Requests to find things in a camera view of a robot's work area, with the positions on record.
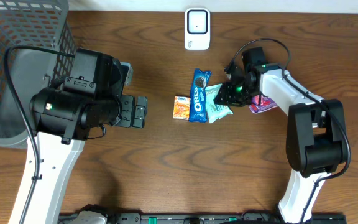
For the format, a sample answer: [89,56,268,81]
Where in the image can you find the orange tissue pack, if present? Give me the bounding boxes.
[173,96,191,121]

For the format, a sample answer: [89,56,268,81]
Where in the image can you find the blue Oreo cookie pack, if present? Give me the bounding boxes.
[189,68,212,123]

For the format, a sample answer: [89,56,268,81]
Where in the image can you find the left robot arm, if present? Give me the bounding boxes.
[9,49,147,223]

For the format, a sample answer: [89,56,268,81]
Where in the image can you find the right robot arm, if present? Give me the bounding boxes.
[214,47,350,223]

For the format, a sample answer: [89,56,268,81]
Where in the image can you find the purple pink tissue pack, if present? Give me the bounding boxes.
[249,95,278,114]

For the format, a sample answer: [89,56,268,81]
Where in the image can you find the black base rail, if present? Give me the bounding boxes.
[57,205,347,224]

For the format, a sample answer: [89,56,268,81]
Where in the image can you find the mint green tissue pack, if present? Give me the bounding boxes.
[205,84,233,123]

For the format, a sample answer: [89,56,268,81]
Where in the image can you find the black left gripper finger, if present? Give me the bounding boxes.
[116,95,135,128]
[132,96,147,129]

